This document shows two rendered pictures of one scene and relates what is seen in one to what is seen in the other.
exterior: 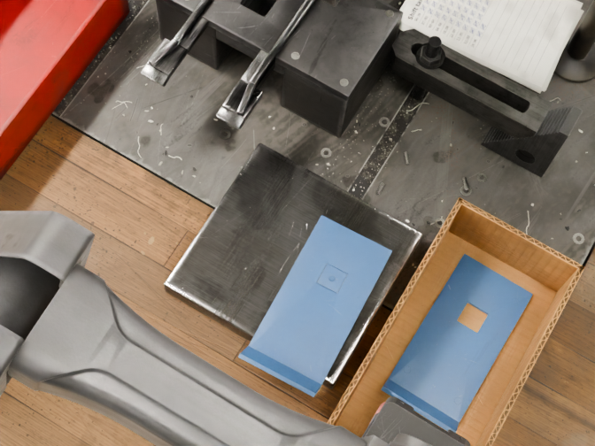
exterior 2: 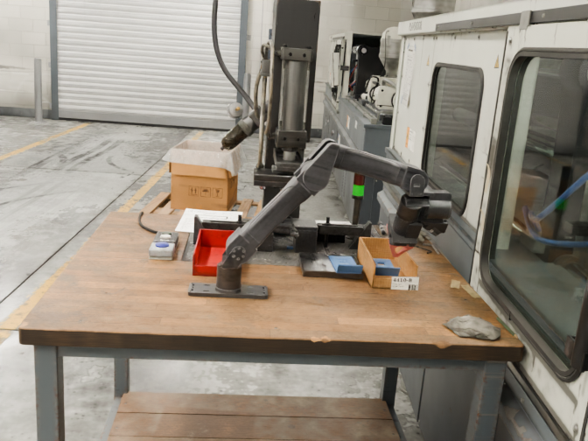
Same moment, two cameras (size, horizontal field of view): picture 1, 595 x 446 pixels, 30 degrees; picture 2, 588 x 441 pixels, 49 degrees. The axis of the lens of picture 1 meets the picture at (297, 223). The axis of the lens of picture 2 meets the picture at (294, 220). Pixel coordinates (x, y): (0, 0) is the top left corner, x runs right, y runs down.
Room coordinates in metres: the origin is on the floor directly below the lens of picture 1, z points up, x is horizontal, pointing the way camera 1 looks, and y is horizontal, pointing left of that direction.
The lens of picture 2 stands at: (-1.21, 0.94, 1.52)
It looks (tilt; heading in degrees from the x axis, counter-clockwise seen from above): 15 degrees down; 332
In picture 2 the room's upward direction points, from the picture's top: 4 degrees clockwise
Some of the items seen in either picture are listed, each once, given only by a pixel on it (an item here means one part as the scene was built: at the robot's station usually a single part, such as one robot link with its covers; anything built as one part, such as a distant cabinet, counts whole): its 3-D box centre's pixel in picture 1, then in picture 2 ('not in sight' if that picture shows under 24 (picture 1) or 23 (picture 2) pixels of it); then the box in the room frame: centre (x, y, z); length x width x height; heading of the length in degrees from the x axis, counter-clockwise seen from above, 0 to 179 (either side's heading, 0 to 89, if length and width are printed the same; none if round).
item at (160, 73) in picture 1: (174, 48); not in sight; (0.48, 0.13, 0.98); 0.07 x 0.02 x 0.01; 157
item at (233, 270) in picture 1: (294, 262); (330, 265); (0.33, 0.00, 0.91); 0.17 x 0.16 x 0.02; 67
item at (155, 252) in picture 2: not in sight; (162, 255); (0.56, 0.43, 0.90); 0.07 x 0.07 x 0.06; 67
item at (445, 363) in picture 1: (459, 341); (382, 263); (0.27, -0.15, 0.92); 0.15 x 0.07 x 0.03; 156
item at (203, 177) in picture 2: not in sight; (206, 174); (3.95, -0.92, 0.40); 0.67 x 0.60 x 0.50; 149
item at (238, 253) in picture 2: not in sight; (234, 253); (0.23, 0.34, 1.00); 0.09 x 0.06 x 0.06; 159
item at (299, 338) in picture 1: (317, 302); (345, 261); (0.28, -0.03, 0.93); 0.15 x 0.07 x 0.03; 160
